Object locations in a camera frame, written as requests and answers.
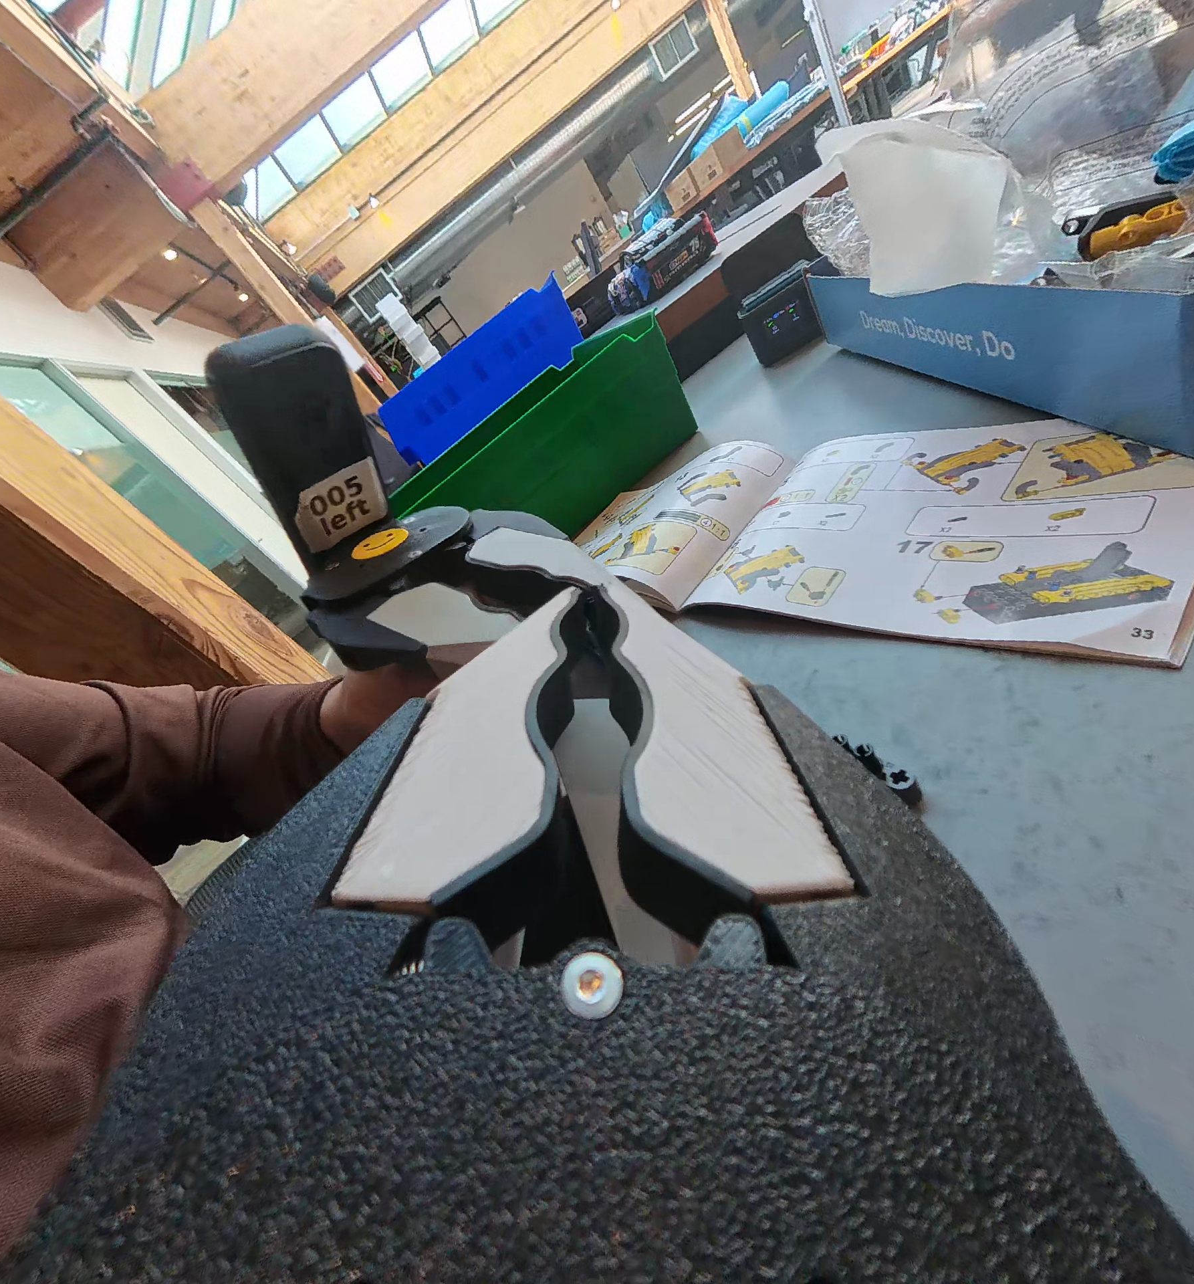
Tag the dark blue cardboard box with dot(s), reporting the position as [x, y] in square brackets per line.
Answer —
[1057, 352]

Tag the open instruction booklet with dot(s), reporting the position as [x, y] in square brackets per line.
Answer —
[908, 562]

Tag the bubble wrap sheet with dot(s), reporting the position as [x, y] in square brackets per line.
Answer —
[837, 236]

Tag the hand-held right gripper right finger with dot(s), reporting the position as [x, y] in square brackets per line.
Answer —
[737, 793]

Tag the person's brown sweater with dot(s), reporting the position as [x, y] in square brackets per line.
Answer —
[35, 953]

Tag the blue plastic bin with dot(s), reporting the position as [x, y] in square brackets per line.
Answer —
[476, 382]

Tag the grey desk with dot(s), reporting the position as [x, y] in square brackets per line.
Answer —
[1057, 803]

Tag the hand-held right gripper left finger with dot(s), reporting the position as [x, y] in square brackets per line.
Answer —
[445, 803]

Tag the black power station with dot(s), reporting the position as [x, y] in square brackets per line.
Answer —
[782, 321]

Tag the white opaque plastic bag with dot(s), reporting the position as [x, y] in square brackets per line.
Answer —
[927, 211]

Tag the black and red tool case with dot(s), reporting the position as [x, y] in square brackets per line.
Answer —
[667, 261]

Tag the yellow and black bagged part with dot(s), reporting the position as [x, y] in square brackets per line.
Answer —
[1128, 229]

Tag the background workbench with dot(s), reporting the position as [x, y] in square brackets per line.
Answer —
[697, 302]

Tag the green plastic bin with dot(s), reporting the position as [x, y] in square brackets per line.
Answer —
[576, 442]

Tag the large clear plastic bag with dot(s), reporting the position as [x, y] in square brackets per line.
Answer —
[1078, 90]

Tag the person's left forearm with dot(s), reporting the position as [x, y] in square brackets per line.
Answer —
[206, 753]

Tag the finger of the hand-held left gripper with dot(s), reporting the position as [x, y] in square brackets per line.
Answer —
[536, 557]
[436, 617]

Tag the person's left hand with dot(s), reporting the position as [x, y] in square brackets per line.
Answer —
[366, 708]

